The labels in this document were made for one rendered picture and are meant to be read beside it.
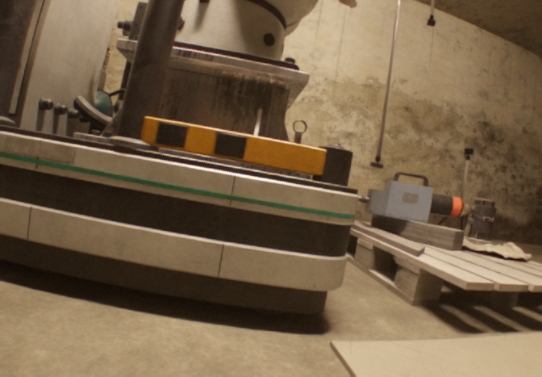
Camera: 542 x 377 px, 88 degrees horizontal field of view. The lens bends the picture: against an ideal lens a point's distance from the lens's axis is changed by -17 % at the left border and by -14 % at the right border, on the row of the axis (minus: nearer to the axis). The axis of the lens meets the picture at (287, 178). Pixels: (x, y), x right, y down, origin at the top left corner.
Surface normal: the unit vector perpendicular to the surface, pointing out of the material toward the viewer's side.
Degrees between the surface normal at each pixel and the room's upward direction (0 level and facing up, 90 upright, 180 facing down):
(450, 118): 90
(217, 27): 90
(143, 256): 90
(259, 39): 90
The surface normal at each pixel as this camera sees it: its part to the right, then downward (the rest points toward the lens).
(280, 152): 0.14, 0.02
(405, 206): -0.11, -0.03
